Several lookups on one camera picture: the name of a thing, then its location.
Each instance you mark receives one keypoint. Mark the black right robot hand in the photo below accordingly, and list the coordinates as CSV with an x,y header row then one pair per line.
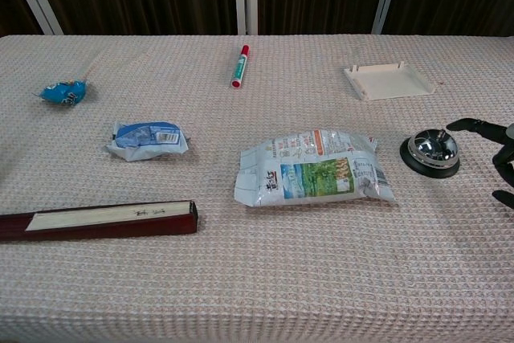
x,y
502,150

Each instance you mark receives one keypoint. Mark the silver call bell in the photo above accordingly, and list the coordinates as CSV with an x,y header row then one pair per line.
x,y
433,150

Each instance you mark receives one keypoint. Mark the white plastic tray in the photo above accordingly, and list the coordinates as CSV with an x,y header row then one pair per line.
x,y
388,80

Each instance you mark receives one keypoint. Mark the large white printed snack bag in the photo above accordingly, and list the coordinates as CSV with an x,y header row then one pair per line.
x,y
313,170

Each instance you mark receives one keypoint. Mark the pink waffle weave tablecloth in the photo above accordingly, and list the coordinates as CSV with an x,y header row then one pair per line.
x,y
257,270

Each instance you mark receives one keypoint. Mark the red capped whiteboard marker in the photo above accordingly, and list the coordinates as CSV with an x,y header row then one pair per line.
x,y
240,66

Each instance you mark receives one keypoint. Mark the small blue white snack bag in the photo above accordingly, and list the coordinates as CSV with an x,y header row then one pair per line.
x,y
146,140

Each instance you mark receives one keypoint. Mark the dark red folding fan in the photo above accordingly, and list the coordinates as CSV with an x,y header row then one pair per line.
x,y
100,222

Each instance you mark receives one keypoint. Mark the crumpled blue candy wrapper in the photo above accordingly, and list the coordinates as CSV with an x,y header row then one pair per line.
x,y
64,92

